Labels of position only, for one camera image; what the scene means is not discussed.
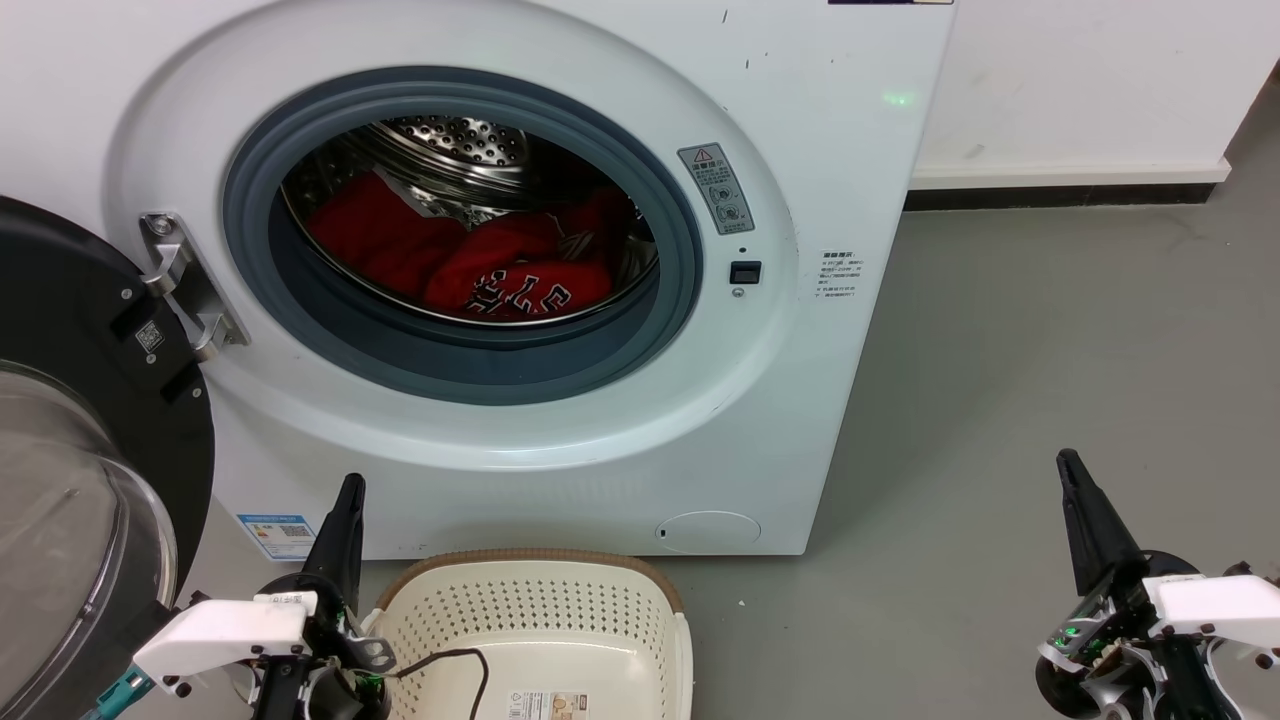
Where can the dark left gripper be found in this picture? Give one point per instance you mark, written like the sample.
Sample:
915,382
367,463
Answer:
340,690

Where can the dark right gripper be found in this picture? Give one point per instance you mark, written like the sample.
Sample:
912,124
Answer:
1110,650

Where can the cream perforated laundry basket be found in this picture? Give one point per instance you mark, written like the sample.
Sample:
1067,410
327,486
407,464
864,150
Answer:
560,620

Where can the red garment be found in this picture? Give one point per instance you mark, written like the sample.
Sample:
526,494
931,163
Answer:
400,240

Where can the washing machine door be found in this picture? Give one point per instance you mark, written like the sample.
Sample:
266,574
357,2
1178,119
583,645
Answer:
60,290

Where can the blue energy label sticker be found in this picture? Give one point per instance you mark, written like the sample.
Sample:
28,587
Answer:
278,537

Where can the grey rubber door gasket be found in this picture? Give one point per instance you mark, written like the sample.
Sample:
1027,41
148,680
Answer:
450,362

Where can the QR code door sticker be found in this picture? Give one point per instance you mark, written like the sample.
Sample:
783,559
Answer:
150,336

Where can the metal door hinge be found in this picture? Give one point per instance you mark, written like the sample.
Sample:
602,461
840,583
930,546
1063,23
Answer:
190,290

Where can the white front-load washing machine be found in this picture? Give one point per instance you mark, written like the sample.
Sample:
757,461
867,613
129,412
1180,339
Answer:
800,400

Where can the black baseboard strip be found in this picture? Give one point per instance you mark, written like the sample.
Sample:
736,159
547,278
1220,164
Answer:
1060,196

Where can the white text label sticker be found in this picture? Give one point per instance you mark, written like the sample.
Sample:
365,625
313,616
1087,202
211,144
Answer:
840,275

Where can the round white filter cover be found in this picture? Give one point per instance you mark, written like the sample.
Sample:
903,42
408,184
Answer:
708,532

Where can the black door latch socket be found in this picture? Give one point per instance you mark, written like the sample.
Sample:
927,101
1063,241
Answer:
745,272

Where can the grey warning sticker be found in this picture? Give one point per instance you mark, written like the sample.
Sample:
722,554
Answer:
716,190

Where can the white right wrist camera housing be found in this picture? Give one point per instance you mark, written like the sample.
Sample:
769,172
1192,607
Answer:
1215,605

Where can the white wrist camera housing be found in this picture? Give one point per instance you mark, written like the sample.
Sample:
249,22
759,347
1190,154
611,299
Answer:
1215,605
220,630

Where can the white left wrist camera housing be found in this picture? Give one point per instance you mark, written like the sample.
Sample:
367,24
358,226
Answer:
220,630

